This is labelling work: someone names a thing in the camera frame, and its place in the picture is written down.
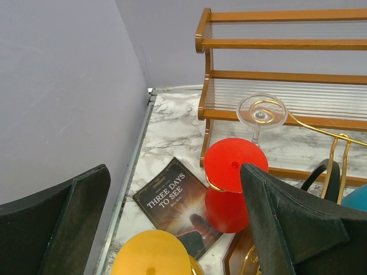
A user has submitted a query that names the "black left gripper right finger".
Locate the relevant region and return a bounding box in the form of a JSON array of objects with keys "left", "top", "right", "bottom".
[{"left": 240, "top": 163, "right": 366, "bottom": 274}]

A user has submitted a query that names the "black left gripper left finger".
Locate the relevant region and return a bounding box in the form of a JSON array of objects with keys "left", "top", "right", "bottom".
[{"left": 1, "top": 164, "right": 111, "bottom": 274}]

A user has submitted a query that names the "blue plastic wine glass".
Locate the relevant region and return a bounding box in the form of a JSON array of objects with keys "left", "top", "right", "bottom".
[{"left": 341, "top": 185, "right": 367, "bottom": 212}]

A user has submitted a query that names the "red plastic wine glass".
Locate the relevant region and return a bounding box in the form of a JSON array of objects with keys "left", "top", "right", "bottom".
[{"left": 204, "top": 138, "right": 268, "bottom": 233}]

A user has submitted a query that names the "orange plastic wine glass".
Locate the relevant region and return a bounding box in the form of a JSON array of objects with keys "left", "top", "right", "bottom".
[{"left": 111, "top": 230, "right": 204, "bottom": 275}]

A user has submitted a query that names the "clear wine glass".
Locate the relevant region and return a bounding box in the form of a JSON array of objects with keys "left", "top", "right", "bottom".
[{"left": 236, "top": 93, "right": 288, "bottom": 147}]

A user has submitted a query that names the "wooden wine glass rack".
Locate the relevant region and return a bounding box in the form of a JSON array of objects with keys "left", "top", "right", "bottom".
[{"left": 195, "top": 8, "right": 366, "bottom": 187}]

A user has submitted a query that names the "dark book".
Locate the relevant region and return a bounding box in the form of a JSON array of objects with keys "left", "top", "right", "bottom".
[{"left": 133, "top": 158, "right": 222, "bottom": 260}]

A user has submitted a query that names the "gold wire glass holder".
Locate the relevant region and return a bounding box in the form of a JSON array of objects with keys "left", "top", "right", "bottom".
[{"left": 205, "top": 99, "right": 367, "bottom": 275}]

